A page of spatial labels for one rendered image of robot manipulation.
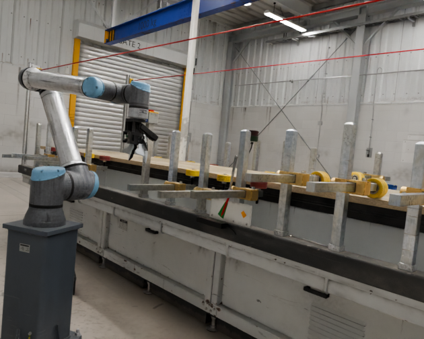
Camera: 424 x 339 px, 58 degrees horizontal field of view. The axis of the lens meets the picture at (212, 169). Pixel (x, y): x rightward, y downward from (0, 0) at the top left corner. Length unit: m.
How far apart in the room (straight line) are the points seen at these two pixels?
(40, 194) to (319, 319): 1.39
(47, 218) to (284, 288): 1.17
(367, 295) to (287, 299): 0.56
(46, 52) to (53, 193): 7.92
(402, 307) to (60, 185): 1.50
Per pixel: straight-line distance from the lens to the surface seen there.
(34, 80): 2.12
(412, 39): 9.58
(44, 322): 2.03
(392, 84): 9.46
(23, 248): 1.97
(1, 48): 9.45
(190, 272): 2.44
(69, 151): 2.10
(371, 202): 1.62
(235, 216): 1.77
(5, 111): 9.34
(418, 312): 1.48
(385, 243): 1.67
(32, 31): 9.69
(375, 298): 1.52
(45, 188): 1.92
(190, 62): 3.63
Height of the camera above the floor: 1.03
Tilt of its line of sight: 3 degrees down
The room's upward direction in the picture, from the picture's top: 5 degrees clockwise
